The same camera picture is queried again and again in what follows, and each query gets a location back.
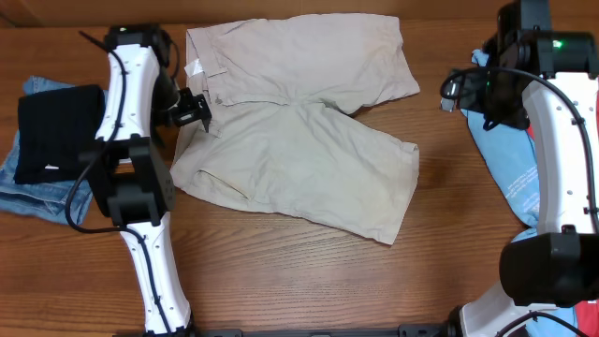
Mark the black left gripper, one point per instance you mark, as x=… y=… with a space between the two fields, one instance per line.
x=193 y=108

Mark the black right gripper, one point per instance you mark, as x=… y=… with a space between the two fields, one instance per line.
x=515 y=115

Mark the beige khaki shorts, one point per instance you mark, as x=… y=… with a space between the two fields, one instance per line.
x=284 y=137

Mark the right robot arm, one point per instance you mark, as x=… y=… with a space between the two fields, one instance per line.
x=551 y=78

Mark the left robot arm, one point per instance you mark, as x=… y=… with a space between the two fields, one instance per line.
x=130 y=181

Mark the light blue shirt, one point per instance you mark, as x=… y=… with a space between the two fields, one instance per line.
x=509 y=154

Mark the folded black garment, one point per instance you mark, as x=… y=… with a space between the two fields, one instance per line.
x=55 y=126

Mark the folded blue denim jeans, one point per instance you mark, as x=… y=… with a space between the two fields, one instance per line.
x=48 y=201

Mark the red shirt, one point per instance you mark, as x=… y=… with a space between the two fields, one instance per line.
x=584 y=316

